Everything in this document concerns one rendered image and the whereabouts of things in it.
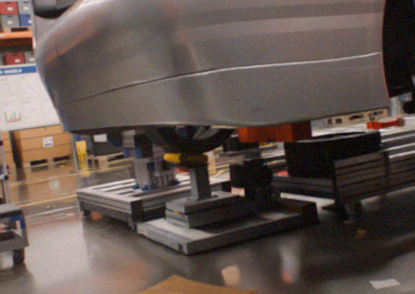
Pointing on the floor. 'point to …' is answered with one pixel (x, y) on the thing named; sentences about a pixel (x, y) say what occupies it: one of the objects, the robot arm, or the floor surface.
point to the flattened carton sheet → (189, 287)
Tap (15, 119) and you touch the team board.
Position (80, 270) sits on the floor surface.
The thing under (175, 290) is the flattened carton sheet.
